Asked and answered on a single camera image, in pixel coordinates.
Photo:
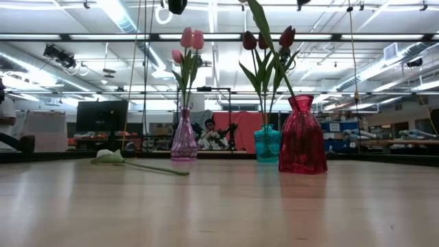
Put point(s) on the red ribbed glass vase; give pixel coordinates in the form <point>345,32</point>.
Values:
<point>302,144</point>

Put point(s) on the black monitor screen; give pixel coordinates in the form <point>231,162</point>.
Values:
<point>101,116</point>

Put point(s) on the pink-purple ribbed glass vase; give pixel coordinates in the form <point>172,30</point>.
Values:
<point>184,137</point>

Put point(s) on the blue storage bins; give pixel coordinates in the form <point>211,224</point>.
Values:
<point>343,126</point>

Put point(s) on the black background robot arm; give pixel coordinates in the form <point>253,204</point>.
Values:
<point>231,132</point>

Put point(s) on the black aluminium table frame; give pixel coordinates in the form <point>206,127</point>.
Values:
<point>377,158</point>

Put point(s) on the white artificial tulip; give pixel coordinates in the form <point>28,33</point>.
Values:
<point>109,158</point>

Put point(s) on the person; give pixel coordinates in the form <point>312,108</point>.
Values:
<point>210,125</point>

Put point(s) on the black ceiling camera mount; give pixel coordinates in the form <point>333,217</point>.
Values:
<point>60,56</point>

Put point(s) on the teal glass vase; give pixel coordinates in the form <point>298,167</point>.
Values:
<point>267,144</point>

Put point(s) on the grey partition panel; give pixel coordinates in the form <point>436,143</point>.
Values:
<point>44,130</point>

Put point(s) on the dark red tulips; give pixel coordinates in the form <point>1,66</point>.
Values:
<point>260,20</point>

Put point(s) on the orange wall panel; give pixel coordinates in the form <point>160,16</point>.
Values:
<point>243,133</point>

